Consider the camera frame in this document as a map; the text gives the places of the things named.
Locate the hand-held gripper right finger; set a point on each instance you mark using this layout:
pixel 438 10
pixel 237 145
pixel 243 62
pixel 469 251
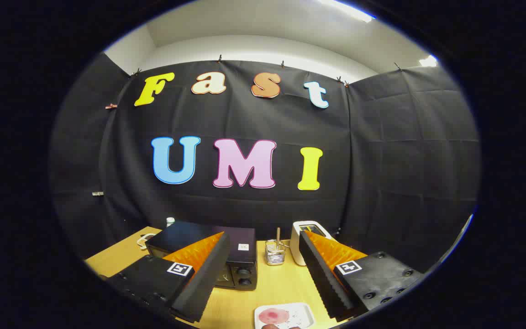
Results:
pixel 322 278

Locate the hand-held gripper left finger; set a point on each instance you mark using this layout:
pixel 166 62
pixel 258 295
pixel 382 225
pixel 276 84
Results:
pixel 203 283

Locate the white square food plate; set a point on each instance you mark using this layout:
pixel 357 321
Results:
pixel 298 315

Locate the black toaster oven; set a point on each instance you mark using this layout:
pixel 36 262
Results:
pixel 185 230

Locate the round pink food slice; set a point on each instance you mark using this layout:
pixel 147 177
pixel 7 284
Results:
pixel 273 315

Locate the white bread toaster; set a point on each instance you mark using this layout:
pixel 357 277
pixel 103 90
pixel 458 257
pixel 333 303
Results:
pixel 296 246

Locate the wooden stick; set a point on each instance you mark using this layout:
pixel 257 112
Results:
pixel 278 234

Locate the small white bottle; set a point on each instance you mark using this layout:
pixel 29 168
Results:
pixel 170 222

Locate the white snack dish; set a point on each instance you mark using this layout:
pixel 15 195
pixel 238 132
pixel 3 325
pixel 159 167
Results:
pixel 144 238

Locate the ceiling light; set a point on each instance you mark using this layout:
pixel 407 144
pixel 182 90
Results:
pixel 428 61

